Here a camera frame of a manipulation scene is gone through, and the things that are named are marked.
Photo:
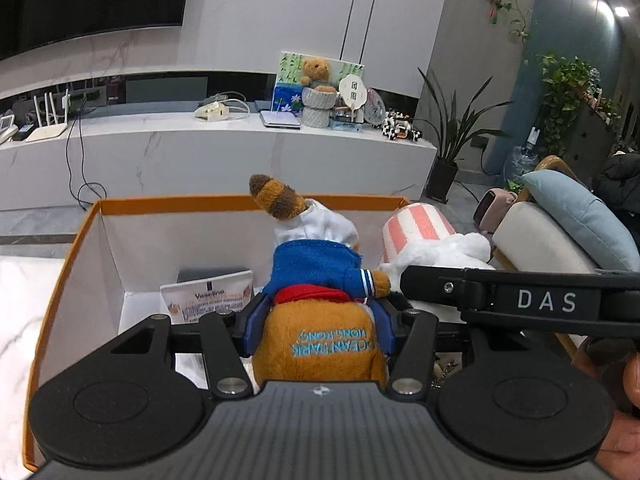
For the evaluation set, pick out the brown raccoon plush toy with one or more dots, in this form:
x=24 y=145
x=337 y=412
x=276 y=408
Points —
x=315 y=345

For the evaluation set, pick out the brown teddy bear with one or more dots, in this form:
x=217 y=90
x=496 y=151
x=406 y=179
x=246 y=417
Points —
x=316 y=72

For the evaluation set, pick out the pink space heater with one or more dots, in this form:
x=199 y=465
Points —
x=492 y=207

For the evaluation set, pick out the dark jacket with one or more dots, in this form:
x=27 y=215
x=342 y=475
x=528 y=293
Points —
x=620 y=185

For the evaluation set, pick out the water bottle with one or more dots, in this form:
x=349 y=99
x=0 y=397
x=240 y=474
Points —
x=522 y=160

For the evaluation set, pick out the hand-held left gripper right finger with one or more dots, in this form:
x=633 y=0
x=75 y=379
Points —
x=386 y=329

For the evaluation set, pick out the black television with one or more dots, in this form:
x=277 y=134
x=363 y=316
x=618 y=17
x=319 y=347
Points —
x=90 y=0

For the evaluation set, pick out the beige armchair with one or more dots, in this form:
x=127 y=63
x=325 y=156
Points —
x=540 y=240

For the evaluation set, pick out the white printed lotion carton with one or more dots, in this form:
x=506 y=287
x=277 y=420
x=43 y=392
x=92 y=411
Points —
x=210 y=294

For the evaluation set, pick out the white wifi router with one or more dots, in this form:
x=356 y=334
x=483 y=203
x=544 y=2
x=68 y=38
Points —
x=47 y=130

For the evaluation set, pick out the light blue cushion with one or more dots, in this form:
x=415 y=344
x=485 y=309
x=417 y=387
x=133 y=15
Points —
x=580 y=215

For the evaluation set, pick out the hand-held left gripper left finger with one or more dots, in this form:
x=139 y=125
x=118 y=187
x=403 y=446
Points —
x=254 y=321

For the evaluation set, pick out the white power strip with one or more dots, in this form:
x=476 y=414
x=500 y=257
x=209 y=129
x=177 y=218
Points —
x=215 y=111

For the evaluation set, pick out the person's right hand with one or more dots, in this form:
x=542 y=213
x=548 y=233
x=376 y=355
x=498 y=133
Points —
x=633 y=385

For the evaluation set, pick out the grey laptop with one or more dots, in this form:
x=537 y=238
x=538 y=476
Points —
x=280 y=119

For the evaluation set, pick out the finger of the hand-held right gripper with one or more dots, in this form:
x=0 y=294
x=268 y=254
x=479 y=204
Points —
x=430 y=285

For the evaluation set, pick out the white round hand fan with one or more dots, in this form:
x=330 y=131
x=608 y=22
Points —
x=351 y=91

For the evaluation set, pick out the white marble tv console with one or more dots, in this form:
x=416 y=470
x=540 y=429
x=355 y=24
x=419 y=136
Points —
x=225 y=155

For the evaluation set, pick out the bamboo painting canvas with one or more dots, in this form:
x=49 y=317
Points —
x=287 y=77

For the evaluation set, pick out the white desk phone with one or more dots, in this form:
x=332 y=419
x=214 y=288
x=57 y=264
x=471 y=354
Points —
x=7 y=129

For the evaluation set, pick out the grey knitted pot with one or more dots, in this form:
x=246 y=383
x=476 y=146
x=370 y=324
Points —
x=317 y=110

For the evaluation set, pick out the black and white toy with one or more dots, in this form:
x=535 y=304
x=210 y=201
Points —
x=399 y=129

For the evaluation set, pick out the green trailing vine plant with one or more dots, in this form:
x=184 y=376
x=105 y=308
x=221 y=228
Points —
x=567 y=95

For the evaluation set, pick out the blue tissue pack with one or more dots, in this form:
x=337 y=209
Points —
x=346 y=127

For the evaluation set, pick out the potted long-leaf plant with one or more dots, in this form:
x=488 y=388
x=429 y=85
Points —
x=445 y=160

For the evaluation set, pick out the orange cardboard box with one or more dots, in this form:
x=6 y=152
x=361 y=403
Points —
x=150 y=240

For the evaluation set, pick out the pink striped popcorn plush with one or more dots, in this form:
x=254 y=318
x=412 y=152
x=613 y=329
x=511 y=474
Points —
x=420 y=225

